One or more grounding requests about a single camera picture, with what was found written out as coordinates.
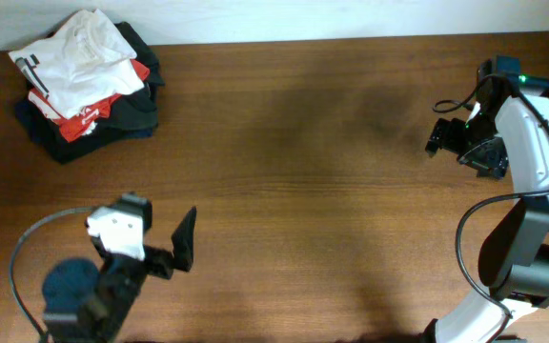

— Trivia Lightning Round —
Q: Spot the white robot print t-shirt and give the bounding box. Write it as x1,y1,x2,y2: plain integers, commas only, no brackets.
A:
9,10,143,118

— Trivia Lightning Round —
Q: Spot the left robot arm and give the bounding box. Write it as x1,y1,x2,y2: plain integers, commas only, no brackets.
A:
42,193,197,342

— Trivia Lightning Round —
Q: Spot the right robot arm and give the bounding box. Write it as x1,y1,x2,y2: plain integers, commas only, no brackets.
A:
419,55,549,342

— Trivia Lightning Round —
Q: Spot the black folded garment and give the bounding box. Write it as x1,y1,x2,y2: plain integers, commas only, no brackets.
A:
14,22,165,164

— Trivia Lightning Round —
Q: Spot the red printed t-shirt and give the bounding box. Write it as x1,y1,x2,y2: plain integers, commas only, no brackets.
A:
28,60,162,143

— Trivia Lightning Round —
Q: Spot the left black cable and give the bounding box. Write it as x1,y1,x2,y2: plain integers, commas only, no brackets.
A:
8,206,95,340

